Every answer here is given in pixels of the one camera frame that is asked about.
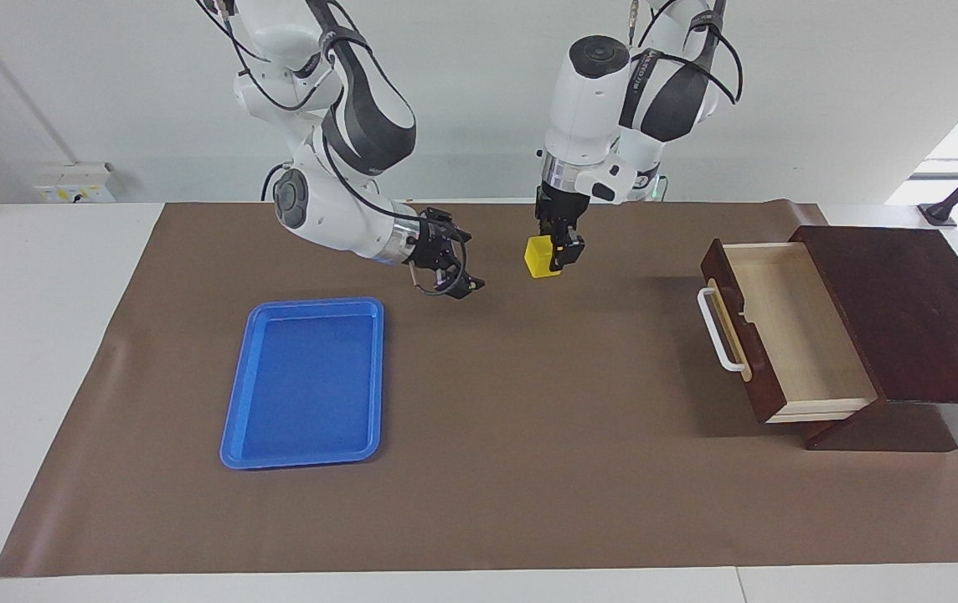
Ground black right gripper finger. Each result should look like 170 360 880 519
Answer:
409 260 456 297
442 243 487 301

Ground yellow cube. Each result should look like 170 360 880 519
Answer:
523 234 564 280

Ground wooden drawer with white handle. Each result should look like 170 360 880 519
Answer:
696 238 881 425

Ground blue plastic tray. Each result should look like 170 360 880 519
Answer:
219 296 385 470

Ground brown table mat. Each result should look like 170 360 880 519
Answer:
0 199 958 577

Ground dark wooden cabinet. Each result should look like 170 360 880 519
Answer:
787 224 958 453

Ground black right base cable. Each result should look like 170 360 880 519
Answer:
260 162 289 203

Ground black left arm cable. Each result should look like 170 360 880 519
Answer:
628 0 745 108

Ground white wall socket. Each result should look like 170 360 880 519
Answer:
33 162 116 204

